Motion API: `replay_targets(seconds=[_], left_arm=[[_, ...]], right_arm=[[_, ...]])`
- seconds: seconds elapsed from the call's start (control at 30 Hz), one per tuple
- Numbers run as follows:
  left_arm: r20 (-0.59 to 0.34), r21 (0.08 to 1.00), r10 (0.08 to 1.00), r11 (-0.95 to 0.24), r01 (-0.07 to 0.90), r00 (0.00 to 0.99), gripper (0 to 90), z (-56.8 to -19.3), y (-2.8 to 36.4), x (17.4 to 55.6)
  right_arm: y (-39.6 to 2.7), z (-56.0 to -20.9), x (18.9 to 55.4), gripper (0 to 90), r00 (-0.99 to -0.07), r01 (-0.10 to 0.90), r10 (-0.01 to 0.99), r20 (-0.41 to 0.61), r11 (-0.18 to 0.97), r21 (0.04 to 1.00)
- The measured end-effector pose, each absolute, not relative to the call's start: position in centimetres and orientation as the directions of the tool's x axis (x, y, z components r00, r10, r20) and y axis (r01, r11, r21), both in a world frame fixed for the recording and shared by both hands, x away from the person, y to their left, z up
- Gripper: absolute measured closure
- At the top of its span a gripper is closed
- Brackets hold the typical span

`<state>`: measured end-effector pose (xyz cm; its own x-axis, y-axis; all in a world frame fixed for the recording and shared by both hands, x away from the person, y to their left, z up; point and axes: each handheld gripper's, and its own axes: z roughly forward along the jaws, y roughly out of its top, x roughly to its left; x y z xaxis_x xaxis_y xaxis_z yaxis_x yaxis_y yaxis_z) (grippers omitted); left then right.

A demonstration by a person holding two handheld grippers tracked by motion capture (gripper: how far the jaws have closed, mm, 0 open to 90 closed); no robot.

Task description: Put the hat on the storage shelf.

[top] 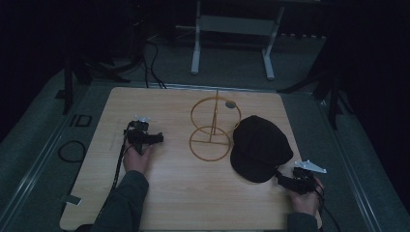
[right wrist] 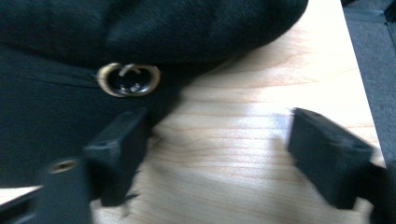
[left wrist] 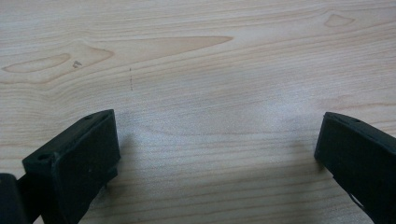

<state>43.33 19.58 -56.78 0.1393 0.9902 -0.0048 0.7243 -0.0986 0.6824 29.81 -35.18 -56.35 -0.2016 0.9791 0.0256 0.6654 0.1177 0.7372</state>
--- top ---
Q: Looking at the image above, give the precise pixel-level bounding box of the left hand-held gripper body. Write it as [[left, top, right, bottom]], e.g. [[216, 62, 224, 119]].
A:
[[123, 115, 159, 156]]

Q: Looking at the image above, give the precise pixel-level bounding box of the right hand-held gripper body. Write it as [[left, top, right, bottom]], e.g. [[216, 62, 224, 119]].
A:
[[282, 159, 328, 195]]

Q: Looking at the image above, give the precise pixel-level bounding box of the person's right hand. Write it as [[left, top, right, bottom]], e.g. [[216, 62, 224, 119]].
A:
[[287, 177, 325, 218]]

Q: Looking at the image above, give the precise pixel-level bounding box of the person's left hand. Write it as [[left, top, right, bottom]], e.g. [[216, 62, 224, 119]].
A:
[[123, 140, 155, 175]]

